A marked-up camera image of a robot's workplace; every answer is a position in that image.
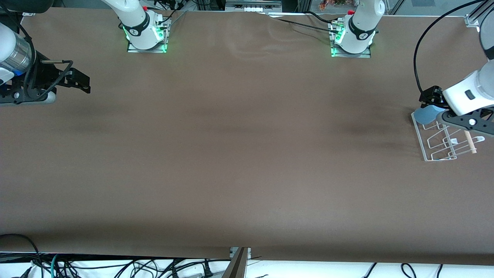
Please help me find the white wire cup rack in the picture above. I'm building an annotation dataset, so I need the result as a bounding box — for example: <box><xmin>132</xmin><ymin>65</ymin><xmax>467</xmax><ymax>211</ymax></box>
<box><xmin>411</xmin><ymin>110</ymin><xmax>486</xmax><ymax>162</ymax></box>

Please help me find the grey metal box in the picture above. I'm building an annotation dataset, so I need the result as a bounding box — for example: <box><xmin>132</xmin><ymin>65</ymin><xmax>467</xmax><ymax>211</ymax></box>
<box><xmin>225</xmin><ymin>0</ymin><xmax>283</xmax><ymax>12</ymax></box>

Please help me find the long black power cable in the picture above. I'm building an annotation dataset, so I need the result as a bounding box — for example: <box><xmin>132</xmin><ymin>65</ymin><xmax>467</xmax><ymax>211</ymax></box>
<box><xmin>266</xmin><ymin>12</ymin><xmax>342</xmax><ymax>34</ymax></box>

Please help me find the short black power cable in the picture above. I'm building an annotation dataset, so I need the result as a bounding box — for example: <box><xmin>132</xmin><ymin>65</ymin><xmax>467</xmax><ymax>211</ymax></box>
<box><xmin>307</xmin><ymin>11</ymin><xmax>340</xmax><ymax>25</ymax></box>

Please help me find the thick black floor cable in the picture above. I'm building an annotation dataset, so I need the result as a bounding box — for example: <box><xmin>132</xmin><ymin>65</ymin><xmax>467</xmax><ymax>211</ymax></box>
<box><xmin>0</xmin><ymin>233</ymin><xmax>44</xmax><ymax>278</ymax></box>

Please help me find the teal floor cable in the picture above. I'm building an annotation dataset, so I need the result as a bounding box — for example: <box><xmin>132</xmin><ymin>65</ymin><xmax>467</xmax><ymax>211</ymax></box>
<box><xmin>49</xmin><ymin>253</ymin><xmax>61</xmax><ymax>278</ymax></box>

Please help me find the brown table cover sheet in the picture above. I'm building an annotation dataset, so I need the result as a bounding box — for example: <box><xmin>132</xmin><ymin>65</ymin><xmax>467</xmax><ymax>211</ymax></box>
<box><xmin>0</xmin><ymin>7</ymin><xmax>494</xmax><ymax>267</ymax></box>

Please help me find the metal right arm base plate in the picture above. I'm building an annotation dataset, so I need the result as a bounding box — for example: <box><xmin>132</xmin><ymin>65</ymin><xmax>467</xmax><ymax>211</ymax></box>
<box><xmin>127</xmin><ymin>15</ymin><xmax>170</xmax><ymax>54</ymax></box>

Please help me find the aluminium profile beam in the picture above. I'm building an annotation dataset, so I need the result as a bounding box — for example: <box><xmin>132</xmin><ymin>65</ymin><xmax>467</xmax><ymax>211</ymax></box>
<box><xmin>222</xmin><ymin>247</ymin><xmax>252</xmax><ymax>278</ymax></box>

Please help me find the orange background object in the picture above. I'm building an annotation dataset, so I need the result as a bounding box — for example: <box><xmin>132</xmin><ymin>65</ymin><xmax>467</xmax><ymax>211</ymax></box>
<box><xmin>319</xmin><ymin>0</ymin><xmax>349</xmax><ymax>11</ymax></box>

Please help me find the light blue plastic cup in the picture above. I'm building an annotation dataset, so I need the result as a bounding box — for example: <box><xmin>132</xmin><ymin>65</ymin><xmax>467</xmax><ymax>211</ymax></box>
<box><xmin>414</xmin><ymin>106</ymin><xmax>449</xmax><ymax>125</ymax></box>

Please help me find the black cable with plug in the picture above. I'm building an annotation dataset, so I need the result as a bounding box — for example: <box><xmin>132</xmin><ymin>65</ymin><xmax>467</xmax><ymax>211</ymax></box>
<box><xmin>195</xmin><ymin>259</ymin><xmax>213</xmax><ymax>278</ymax></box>

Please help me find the black base connector cable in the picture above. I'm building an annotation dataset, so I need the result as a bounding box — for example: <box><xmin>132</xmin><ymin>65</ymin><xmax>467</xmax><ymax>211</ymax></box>
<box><xmin>149</xmin><ymin>0</ymin><xmax>186</xmax><ymax>26</ymax></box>

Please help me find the wooden rack rod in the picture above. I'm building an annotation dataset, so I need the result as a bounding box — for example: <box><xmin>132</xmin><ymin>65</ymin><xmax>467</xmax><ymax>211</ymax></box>
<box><xmin>464</xmin><ymin>130</ymin><xmax>478</xmax><ymax>154</ymax></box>

